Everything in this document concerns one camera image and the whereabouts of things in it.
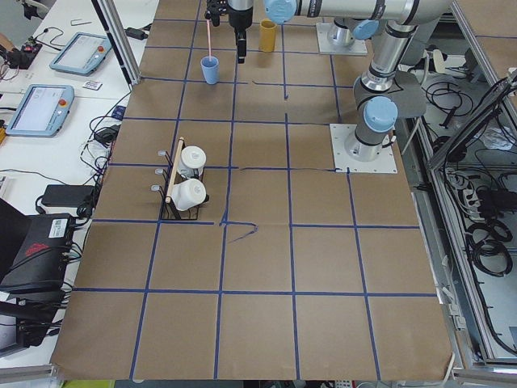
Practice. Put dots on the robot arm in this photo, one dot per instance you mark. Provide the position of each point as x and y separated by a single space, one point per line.
351 32
376 110

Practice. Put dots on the small black power brick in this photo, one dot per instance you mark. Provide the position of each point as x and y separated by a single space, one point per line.
136 33

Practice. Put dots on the grey office chair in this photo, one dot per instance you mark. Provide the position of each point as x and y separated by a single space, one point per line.
407 92

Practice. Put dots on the teach pendant far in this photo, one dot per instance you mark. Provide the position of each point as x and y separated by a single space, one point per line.
82 55

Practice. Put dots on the teach pendant near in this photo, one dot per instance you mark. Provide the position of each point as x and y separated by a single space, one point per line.
42 111

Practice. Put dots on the teach pendant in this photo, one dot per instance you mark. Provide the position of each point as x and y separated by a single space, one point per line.
82 55
42 111

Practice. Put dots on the white mug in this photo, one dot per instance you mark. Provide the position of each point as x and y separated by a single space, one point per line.
192 161
188 194

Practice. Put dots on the black computer box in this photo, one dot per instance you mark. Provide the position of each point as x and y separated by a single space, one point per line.
33 251

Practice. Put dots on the black power adapter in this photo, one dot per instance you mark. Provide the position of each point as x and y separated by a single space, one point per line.
67 196

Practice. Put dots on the aluminium frame post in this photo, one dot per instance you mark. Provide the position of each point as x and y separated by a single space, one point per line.
112 25

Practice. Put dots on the light blue plastic cup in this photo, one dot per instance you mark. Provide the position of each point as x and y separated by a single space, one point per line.
210 69

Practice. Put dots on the white mug near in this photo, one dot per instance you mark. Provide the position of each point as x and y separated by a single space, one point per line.
188 194

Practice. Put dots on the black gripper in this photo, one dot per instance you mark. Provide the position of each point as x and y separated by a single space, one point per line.
239 18

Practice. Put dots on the white mug far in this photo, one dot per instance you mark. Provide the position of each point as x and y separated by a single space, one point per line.
192 161

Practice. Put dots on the bamboo chopstick holder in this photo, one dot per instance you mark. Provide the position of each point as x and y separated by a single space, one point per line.
267 35

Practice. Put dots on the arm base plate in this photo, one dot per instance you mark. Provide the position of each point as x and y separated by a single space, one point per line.
350 155
335 40

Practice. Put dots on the black wire mug rack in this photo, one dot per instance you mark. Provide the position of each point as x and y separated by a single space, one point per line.
171 177

